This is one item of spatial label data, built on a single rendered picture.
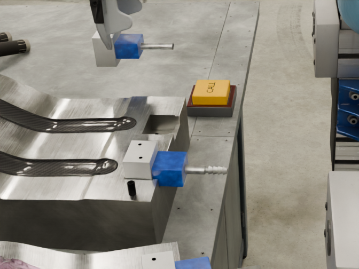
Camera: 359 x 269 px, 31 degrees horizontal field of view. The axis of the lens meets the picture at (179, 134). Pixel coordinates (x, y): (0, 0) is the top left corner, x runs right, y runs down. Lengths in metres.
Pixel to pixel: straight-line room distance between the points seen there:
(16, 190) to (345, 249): 0.47
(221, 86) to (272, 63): 1.94
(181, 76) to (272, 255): 0.89
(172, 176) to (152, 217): 0.06
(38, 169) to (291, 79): 2.11
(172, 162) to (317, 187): 1.46
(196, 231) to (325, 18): 0.37
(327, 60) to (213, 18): 0.56
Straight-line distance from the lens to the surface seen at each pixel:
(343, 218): 0.60
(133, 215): 0.81
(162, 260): 0.72
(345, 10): 0.23
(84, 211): 0.83
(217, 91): 1.11
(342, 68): 1.00
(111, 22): 1.04
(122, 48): 1.07
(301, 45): 3.23
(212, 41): 1.39
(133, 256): 0.77
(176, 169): 0.81
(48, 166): 0.91
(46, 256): 0.77
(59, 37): 1.51
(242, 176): 1.77
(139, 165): 0.82
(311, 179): 2.29
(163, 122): 0.96
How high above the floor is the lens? 1.38
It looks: 33 degrees down
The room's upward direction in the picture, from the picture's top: 6 degrees counter-clockwise
